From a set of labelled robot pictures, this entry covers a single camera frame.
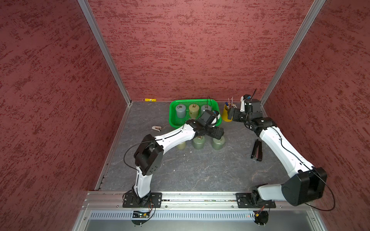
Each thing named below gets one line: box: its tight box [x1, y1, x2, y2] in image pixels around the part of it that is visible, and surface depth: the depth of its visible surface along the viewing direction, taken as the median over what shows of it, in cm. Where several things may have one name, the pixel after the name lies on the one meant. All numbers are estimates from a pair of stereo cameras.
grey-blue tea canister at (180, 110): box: [175, 103, 186, 119], surface depth 108 cm
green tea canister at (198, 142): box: [192, 135, 206, 150], surface depth 91 cm
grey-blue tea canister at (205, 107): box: [200, 104, 212, 113], surface depth 108 cm
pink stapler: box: [151, 125, 162, 133], surface depth 105 cm
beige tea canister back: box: [188, 103, 200, 118], surface depth 108 cm
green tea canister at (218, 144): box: [211, 135, 226, 151], surface depth 91 cm
